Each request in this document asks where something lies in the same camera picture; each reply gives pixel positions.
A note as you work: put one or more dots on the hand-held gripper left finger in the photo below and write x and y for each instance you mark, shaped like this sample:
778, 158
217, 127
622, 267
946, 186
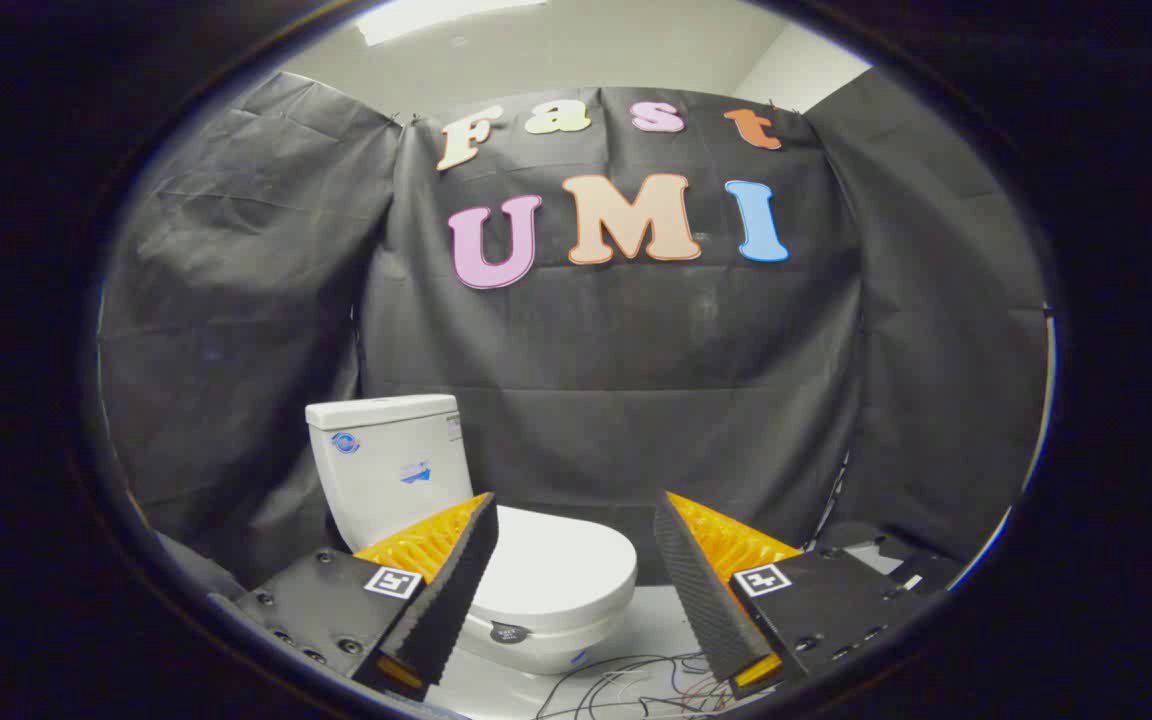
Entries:
456, 590

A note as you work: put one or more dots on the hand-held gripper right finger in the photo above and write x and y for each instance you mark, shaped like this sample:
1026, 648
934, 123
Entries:
701, 590

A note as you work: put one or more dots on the white toilet lid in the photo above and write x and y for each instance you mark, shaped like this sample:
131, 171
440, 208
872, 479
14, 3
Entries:
561, 565

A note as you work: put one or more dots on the white toilet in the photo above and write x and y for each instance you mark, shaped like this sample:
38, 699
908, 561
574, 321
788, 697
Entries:
386, 470

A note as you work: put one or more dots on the black backdrop cloth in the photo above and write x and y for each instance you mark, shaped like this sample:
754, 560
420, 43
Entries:
636, 350

